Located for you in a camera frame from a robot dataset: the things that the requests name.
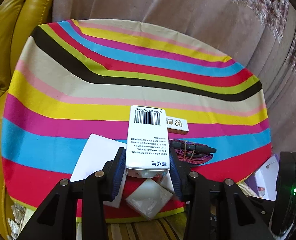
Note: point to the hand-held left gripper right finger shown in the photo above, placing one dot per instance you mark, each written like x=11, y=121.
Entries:
x=175, y=175

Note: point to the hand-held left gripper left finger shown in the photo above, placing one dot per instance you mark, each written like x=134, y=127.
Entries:
x=118, y=172

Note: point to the purple cardboard box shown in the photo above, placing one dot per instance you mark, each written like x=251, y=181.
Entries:
x=265, y=177

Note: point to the white barcode medicine box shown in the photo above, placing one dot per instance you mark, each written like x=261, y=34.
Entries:
x=145, y=142

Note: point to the flat white box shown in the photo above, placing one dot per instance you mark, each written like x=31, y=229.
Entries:
x=98, y=152

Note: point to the long white box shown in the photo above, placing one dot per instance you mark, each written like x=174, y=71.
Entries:
x=179, y=125

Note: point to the striped colourful tablecloth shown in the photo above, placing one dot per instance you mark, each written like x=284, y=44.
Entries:
x=88, y=80

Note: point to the pinkish grey curtain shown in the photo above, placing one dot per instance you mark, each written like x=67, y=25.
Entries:
x=187, y=10

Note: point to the yellow leather sofa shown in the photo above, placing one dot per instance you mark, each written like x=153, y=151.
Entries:
x=13, y=42

